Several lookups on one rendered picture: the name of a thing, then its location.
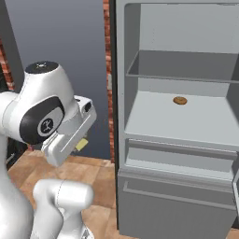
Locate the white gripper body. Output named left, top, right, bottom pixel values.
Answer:
left=41, top=106, right=98, bottom=168

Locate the yellow butter block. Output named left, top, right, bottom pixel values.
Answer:
left=76, top=138, right=90, bottom=153

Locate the dark grey fridge door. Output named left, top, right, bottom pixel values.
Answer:
left=0, top=0, right=113, bottom=162

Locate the grey fridge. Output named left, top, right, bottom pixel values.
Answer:
left=114, top=0, right=239, bottom=239

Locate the grey fridge crisper drawer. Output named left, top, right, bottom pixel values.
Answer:
left=125, top=138, right=239, bottom=182

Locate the glass fridge shelf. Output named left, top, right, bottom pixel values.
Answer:
left=125, top=49, right=239, bottom=84

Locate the brown round cookie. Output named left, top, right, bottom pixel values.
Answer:
left=173, top=95, right=189, bottom=105

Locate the grey freezer drawer front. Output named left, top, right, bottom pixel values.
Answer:
left=117, top=174, right=238, bottom=239

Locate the grey freezer drawer handle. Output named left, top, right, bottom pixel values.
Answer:
left=122, top=180, right=236, bottom=211

